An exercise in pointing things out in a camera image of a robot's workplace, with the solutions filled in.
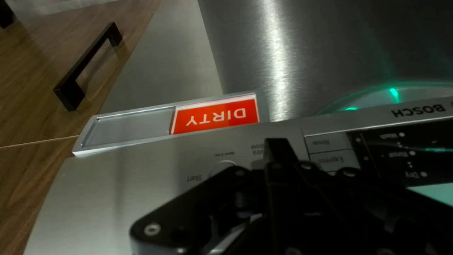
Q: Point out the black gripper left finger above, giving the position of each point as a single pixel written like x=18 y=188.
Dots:
x=213 y=213

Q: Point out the red dirty sign magnet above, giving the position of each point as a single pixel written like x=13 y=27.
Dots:
x=213 y=115

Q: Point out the stainless steel dishwasher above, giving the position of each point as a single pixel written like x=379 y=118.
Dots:
x=284 y=57

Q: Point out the wooden drawer cabinet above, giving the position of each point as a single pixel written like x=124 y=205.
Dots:
x=29 y=94

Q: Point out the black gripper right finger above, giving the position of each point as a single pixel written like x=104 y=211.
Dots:
x=340 y=213

